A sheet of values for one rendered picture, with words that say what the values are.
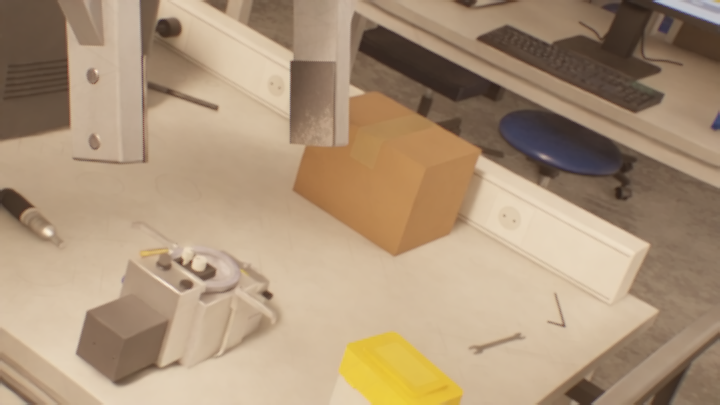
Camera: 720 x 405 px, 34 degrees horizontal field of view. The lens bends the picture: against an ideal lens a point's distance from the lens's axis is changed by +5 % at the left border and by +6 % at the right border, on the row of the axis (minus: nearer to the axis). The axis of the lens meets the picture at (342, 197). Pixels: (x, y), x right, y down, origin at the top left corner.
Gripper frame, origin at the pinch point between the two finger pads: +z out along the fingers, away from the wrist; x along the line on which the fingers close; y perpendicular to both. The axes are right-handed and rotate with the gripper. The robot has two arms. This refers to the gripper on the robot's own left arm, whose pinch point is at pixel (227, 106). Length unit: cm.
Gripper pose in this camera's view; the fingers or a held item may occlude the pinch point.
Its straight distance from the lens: 48.7
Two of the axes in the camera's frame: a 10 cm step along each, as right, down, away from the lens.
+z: -0.2, 9.9, 1.2
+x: 5.7, -0.9, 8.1
